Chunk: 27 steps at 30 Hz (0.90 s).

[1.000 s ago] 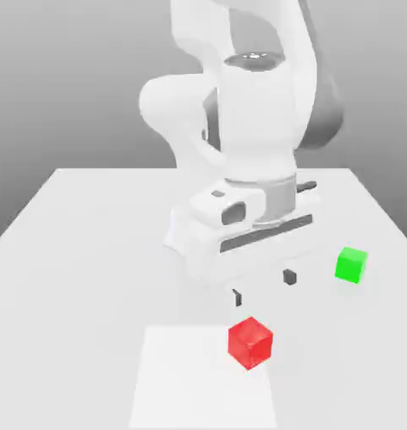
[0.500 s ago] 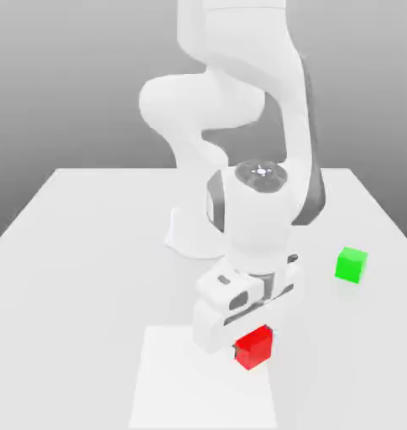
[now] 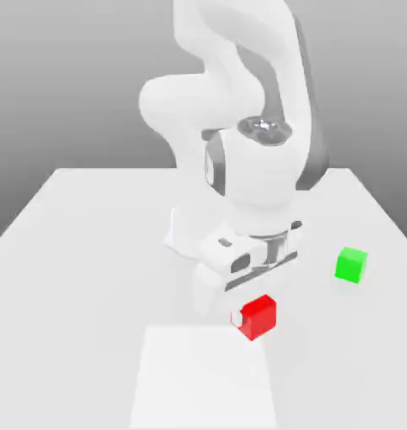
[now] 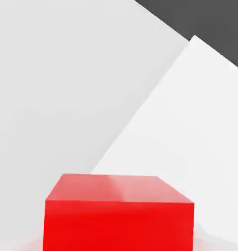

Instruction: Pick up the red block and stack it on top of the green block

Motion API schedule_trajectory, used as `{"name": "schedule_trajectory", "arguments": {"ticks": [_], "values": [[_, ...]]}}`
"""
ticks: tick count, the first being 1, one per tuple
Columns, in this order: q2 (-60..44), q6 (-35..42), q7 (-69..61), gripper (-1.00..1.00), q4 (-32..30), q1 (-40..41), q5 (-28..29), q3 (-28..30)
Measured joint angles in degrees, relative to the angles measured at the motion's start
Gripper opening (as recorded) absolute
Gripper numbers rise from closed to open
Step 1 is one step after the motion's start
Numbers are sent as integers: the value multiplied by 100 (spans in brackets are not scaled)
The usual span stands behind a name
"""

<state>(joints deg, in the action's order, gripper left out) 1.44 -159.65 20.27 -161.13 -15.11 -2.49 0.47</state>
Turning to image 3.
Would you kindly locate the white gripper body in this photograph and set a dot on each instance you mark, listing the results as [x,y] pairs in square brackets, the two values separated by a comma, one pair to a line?
[208,289]

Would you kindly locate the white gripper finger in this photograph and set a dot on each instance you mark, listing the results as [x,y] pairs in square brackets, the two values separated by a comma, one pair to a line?
[236,317]

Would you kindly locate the small red cube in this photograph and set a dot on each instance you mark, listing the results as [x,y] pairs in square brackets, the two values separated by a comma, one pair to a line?
[260,315]

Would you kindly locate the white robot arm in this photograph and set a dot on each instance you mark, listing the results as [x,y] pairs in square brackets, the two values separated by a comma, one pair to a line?
[256,174]

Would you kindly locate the small green cube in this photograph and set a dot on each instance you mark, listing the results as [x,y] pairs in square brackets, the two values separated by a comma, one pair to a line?
[350,265]

